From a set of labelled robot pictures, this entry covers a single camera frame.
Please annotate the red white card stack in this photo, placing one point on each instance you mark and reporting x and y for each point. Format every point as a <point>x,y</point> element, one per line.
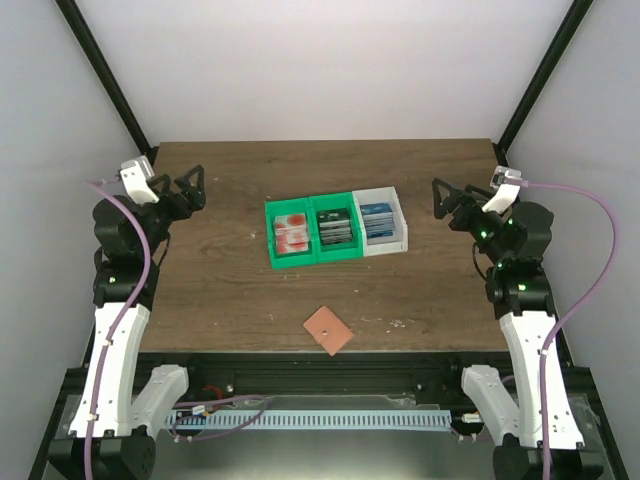
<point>291,233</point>

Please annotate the black card stack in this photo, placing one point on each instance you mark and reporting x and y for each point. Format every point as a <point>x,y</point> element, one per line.
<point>334,226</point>

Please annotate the pink leather card holder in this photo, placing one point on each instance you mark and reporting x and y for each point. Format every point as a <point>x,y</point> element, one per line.
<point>328,330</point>

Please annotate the light blue cable duct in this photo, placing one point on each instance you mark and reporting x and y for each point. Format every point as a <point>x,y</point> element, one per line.
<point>308,420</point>

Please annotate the green bin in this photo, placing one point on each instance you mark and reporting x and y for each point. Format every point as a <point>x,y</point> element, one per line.
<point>284,207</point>
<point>333,252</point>

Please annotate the black aluminium front rail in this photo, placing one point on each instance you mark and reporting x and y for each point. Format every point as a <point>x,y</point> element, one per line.
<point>433,377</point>

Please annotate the white bin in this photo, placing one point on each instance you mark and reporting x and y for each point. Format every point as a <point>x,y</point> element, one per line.
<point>388,245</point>

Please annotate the blue card stack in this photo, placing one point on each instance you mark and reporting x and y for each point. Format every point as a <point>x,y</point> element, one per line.
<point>380,220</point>

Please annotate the middle green bin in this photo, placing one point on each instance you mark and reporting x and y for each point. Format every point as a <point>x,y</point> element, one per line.
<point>333,252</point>

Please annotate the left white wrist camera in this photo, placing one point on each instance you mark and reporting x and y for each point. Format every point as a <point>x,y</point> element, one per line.
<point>135,175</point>

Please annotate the left black frame post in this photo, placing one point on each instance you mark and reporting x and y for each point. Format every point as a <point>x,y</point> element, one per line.
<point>93,53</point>

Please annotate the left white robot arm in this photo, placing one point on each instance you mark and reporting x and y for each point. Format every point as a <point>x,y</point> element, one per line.
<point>114,430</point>

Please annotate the left green bin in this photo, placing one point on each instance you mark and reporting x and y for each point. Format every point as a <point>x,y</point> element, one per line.
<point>284,207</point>

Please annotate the right black frame post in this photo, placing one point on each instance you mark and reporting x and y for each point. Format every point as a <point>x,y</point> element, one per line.
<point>561,40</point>

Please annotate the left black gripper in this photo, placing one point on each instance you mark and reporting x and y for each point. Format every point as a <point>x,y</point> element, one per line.
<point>185,210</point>

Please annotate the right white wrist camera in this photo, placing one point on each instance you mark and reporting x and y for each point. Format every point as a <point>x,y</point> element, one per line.
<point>506,183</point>

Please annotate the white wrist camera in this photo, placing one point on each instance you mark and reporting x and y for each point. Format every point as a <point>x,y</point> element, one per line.
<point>135,175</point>
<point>506,183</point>

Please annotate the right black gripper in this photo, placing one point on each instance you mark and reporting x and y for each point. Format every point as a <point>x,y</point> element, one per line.
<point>456,198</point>

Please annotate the black frame post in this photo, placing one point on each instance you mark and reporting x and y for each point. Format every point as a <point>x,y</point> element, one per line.
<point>561,40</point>
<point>93,53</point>

